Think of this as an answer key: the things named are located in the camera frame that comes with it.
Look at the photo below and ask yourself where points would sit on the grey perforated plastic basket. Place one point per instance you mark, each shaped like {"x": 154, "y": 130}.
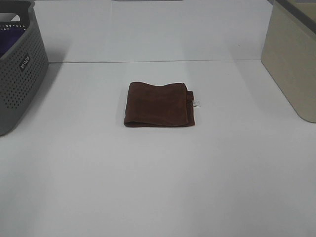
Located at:
{"x": 24, "y": 65}

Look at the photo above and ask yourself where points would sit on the purple cloth in basket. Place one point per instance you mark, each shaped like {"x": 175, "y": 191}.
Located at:
{"x": 8, "y": 37}

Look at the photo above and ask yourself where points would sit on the brown towel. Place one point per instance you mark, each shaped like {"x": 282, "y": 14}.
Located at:
{"x": 169, "y": 105}

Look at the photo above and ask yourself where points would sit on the beige plastic basket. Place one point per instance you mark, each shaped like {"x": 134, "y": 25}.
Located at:
{"x": 289, "y": 54}

